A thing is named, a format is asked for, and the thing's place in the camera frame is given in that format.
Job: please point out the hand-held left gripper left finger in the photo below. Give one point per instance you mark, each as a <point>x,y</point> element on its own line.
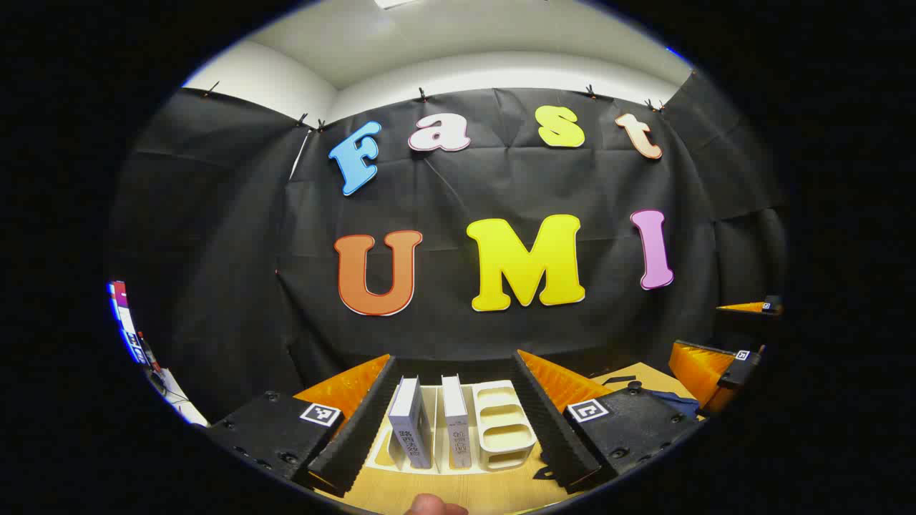
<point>358,436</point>

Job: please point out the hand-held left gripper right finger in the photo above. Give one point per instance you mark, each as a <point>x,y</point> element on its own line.
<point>547,429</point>

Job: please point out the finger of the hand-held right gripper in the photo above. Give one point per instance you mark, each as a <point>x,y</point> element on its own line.
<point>748,307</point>
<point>701,372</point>

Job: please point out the blue schoolbag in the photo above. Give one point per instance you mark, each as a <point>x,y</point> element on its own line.
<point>676,404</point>

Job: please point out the white bookshelf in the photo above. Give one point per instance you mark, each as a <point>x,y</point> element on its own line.
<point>501,429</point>

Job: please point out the book with grey printed cover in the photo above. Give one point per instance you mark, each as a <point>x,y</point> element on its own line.
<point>409,422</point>

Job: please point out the book with blue edged cover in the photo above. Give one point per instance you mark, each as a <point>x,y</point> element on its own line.
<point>456,422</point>

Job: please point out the white cluttered desk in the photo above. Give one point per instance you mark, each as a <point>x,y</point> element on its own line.
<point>182,404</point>

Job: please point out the black backdrop cloth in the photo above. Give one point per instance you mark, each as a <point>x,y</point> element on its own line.
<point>458,193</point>

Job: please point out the ceiling light panel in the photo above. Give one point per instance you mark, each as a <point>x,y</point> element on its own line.
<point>393,3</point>

